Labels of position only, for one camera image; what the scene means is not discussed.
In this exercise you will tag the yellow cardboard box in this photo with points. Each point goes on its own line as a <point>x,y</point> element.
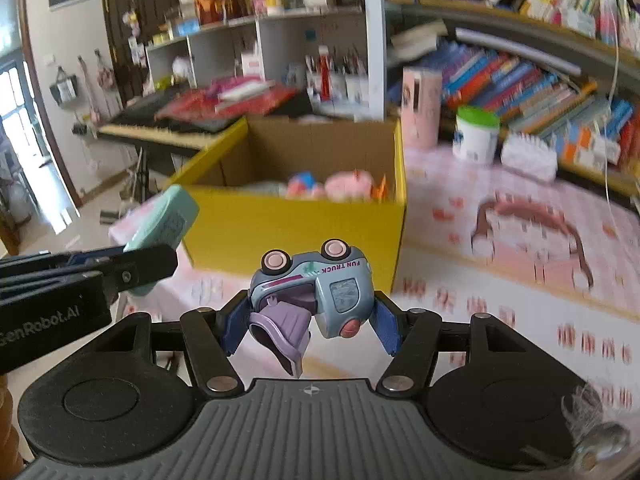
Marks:
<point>280,230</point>

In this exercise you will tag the light blue box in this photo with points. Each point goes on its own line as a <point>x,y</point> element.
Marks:
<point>187,27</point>

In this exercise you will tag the wooden door frame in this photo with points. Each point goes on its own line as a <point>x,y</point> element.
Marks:
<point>45,120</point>

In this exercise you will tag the grey fuzzy object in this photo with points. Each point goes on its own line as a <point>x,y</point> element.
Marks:
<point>595,430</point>

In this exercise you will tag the brown wooden post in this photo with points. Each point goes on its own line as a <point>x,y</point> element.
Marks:
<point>9,420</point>

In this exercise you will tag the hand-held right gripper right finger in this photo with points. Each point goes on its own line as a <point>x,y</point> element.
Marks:
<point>387,330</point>

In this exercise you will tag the red tassel ornament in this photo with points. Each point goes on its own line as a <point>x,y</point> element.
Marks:
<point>325,72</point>

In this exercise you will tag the white box red label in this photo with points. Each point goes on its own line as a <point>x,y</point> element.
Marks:
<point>251,66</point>

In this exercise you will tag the dark wooden door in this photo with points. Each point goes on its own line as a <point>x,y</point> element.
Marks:
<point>135,10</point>

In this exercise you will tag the black electronic keyboard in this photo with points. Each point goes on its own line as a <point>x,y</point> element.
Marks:
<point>150,134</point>

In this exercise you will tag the white plush toy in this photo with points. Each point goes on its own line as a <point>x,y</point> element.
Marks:
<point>182,67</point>

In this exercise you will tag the blue grey toy truck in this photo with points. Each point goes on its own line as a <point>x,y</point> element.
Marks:
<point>335,295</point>

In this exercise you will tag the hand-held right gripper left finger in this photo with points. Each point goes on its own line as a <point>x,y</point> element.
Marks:
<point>235,330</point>

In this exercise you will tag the thick white book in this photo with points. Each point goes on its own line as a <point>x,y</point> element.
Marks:
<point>417,40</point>

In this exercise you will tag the white pen cup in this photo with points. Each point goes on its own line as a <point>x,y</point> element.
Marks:
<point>355,89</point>

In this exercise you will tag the pink plush pig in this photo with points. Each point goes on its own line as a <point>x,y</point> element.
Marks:
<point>350,185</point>

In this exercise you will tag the pink hanging bag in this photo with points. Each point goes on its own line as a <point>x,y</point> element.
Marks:
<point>106,75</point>

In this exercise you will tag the black keyboard stand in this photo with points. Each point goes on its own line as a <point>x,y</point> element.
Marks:
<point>142,170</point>

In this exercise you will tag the wooden bookshelf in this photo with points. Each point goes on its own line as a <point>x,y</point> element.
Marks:
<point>375,60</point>

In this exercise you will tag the red printed cloth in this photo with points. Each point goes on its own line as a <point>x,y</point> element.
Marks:
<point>260,102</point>

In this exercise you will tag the row of blue spined books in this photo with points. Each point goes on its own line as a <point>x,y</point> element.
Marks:
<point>525,90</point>

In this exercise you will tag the pink cartoon canister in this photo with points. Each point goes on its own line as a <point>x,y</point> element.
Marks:
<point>422,110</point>

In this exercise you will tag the white notebook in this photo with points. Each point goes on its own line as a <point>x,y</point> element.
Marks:
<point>245,91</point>

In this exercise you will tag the cartoon print pen cup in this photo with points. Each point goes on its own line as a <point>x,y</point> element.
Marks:
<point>314,87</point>

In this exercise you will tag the stack of orange white cartons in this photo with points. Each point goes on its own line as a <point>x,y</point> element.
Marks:
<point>590,147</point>

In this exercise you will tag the white jar green lid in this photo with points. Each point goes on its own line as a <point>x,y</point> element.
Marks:
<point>475,140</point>

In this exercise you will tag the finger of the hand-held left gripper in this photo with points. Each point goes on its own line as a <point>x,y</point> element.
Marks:
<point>145,265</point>
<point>50,261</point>

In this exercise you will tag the white cubby shelf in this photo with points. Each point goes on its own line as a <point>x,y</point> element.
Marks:
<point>280,40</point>

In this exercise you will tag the magenta folder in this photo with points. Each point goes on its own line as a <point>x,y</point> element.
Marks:
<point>225,85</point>

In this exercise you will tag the grey hanging bag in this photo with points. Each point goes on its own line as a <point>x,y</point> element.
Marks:
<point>65,87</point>

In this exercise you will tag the mint green case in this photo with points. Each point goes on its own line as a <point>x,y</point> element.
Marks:
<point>160,220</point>

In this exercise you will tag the white quilted purse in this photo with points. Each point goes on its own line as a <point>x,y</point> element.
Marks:
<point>530,157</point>

